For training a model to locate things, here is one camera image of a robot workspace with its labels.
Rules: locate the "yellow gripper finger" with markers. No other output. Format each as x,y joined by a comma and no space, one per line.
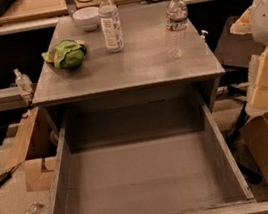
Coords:
258,78

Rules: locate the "blue labelled plastic bottle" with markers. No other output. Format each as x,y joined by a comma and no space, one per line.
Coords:
111,26

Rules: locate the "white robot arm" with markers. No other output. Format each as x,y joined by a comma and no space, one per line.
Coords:
255,21

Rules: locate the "small pump bottle right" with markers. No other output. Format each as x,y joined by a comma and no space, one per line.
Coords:
203,35

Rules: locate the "clear water bottle red label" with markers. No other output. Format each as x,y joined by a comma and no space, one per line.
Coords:
176,24

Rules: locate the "open grey top drawer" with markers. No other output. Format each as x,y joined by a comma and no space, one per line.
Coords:
163,157

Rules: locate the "grey drawer cabinet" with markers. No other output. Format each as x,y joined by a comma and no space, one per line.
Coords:
143,62

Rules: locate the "small clear bottle left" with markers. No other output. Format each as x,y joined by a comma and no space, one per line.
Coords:
23,81

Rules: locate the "black chair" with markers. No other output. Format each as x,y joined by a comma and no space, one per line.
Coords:
236,50

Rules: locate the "white ceramic bowl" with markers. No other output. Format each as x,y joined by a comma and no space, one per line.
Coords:
87,18

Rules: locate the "green crumpled chip bag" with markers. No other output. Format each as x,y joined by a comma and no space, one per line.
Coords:
66,54

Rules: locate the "cardboard box left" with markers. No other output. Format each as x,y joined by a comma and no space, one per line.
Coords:
33,151

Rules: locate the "black power adapter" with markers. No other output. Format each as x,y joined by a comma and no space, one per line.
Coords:
5,176

